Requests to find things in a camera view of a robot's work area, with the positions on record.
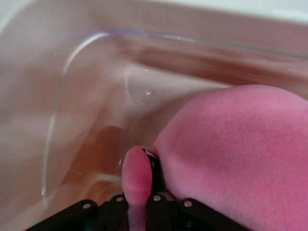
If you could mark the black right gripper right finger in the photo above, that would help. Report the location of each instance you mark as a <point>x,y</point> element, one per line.
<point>158,211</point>

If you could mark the pink plush toy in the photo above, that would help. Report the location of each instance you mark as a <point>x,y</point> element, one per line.
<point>228,144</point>

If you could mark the pink translucent plastic box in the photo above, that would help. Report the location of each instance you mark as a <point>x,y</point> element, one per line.
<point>72,96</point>

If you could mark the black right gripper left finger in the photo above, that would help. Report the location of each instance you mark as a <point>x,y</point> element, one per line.
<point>113,211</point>

